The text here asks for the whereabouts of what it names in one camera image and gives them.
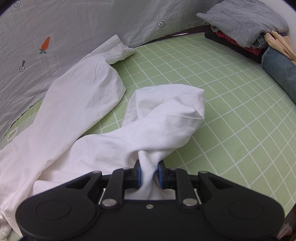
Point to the beige folded garment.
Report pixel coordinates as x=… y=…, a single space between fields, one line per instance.
x=282 y=44

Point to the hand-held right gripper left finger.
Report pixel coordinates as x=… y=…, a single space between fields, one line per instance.
x=138 y=176

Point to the red folded garment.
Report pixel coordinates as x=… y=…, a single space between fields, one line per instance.
x=251 y=51

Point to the black folded garment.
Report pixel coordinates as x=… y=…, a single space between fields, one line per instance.
x=231 y=47

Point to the green checked bed sheet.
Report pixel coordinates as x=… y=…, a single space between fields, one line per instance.
x=208 y=92

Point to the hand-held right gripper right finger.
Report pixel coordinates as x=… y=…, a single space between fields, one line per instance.
x=160 y=176

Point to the grey folded garment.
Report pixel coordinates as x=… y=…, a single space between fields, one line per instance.
x=242 y=18

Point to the grey carrot print sheet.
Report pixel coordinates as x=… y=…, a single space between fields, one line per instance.
x=81 y=23

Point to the white pants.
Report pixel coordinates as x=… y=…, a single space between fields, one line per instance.
x=81 y=92

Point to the plaid folded garment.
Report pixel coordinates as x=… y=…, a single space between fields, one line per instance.
x=260 y=41

